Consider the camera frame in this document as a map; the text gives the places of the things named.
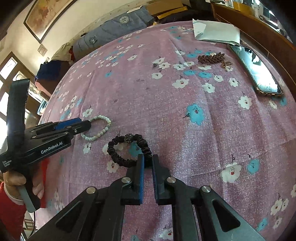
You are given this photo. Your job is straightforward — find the wooden headboard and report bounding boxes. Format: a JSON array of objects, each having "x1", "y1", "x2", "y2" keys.
[{"x1": 211, "y1": 3, "x2": 295, "y2": 97}]

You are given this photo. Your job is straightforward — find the white paper envelope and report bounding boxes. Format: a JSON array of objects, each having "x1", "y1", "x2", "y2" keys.
[{"x1": 192, "y1": 19, "x2": 240, "y2": 45}]

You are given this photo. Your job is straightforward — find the blue clothes pile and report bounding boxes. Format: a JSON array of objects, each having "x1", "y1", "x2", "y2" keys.
[{"x1": 36, "y1": 60, "x2": 62, "y2": 80}]

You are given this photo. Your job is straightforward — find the wooden glass door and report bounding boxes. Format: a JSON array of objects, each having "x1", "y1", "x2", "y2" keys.
[{"x1": 0, "y1": 52, "x2": 40, "y2": 149}]

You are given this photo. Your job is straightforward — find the cardboard box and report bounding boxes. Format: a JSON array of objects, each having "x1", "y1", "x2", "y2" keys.
[{"x1": 145, "y1": 0, "x2": 188, "y2": 20}]

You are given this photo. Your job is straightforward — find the framed wall picture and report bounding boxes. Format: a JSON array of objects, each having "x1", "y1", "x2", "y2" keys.
[{"x1": 23, "y1": 0, "x2": 76, "y2": 44}]

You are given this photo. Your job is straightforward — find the bronze leaf hair clip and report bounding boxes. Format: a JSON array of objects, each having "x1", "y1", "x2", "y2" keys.
[{"x1": 198, "y1": 52, "x2": 232, "y2": 68}]

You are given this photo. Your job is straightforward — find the pale green bead bracelet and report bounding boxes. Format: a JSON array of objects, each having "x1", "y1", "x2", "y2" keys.
[{"x1": 80, "y1": 114, "x2": 112, "y2": 142}]

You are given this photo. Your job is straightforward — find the left hand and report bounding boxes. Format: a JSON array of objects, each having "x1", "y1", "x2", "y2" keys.
[{"x1": 2, "y1": 163, "x2": 45, "y2": 200}]

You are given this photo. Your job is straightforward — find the red sleeve forearm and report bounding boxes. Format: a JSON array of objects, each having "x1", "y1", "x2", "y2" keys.
[{"x1": 1, "y1": 182, "x2": 26, "y2": 240}]

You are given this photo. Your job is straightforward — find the blue grey quilt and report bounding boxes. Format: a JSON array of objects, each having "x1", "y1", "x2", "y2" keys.
[{"x1": 73, "y1": 6, "x2": 154, "y2": 61}]

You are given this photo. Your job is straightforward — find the smartphone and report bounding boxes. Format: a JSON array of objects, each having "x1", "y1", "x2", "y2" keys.
[{"x1": 227, "y1": 44, "x2": 283, "y2": 97}]

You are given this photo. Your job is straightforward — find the black scrunchie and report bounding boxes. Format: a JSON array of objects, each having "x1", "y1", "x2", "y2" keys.
[{"x1": 106, "y1": 133, "x2": 152, "y2": 168}]

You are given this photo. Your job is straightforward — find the red tray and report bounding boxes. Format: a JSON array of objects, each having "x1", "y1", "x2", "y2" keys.
[{"x1": 41, "y1": 158, "x2": 49, "y2": 208}]

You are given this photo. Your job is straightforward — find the pink floral bedsheet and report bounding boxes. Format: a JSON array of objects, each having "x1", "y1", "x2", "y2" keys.
[{"x1": 36, "y1": 22, "x2": 295, "y2": 240}]

